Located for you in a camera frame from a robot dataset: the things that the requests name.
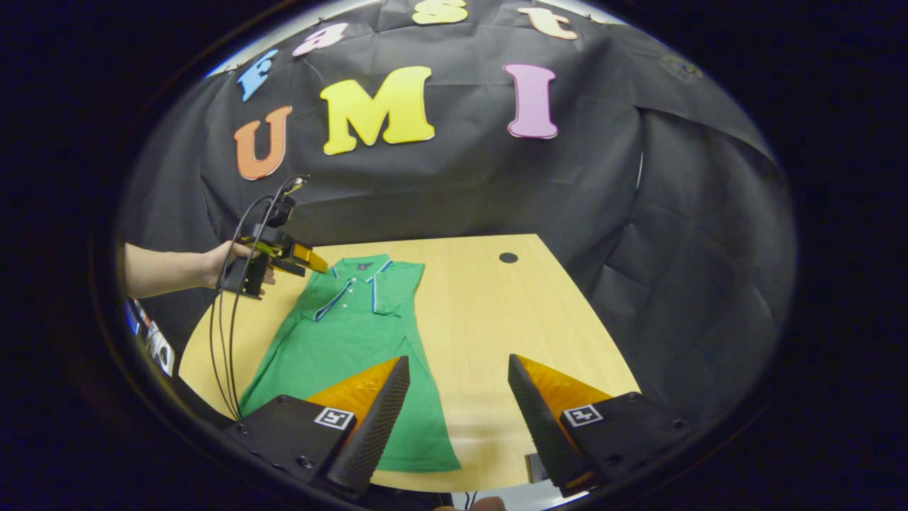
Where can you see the black backdrop cloth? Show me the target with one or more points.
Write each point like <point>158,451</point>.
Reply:
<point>674,248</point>

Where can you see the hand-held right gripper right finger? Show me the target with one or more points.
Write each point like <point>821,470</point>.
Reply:
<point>543,433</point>

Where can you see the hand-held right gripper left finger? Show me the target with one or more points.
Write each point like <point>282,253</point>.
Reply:
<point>376,433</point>

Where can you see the green T-shirt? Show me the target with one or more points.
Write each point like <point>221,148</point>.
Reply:
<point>340,355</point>

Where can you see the white side desk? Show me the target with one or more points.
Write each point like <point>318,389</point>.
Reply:
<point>159,348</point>

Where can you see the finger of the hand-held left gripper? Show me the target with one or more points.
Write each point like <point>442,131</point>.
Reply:
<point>305,259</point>

